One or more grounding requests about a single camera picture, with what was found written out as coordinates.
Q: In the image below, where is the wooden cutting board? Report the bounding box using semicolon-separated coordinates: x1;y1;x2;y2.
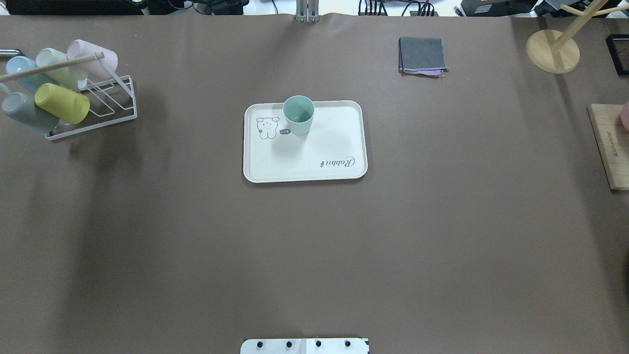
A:
588;104;629;191

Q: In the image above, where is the wooden mug tree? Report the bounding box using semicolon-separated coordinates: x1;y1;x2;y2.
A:
526;0;629;74

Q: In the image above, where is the blue cup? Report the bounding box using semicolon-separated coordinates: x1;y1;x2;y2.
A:
5;56;57;93

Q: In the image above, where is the aluminium frame post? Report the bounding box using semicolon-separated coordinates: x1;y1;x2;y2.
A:
295;0;320;23

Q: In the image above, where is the cream rabbit tray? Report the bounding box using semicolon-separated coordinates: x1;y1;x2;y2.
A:
243;100;368;183

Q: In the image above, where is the yellow cup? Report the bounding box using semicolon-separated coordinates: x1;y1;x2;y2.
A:
34;83;90;125

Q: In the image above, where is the metal rod black tip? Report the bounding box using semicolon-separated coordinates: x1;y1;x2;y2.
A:
0;49;23;58

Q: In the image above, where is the grey cup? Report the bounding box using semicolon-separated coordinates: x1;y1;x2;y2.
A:
1;92;60;135

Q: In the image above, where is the green cup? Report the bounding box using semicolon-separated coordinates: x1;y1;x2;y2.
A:
283;95;315;135

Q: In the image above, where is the white cup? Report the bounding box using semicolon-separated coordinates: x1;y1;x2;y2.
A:
35;47;84;89

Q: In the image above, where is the grey folded cloth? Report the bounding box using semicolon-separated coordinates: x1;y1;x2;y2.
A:
399;36;450;77

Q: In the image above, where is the white wire cup rack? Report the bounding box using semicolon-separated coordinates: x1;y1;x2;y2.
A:
0;53;138;142

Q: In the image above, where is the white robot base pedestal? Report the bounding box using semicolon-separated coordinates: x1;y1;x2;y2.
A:
240;337;370;354

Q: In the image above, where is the pink cup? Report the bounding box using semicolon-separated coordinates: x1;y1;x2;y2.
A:
66;39;119;74

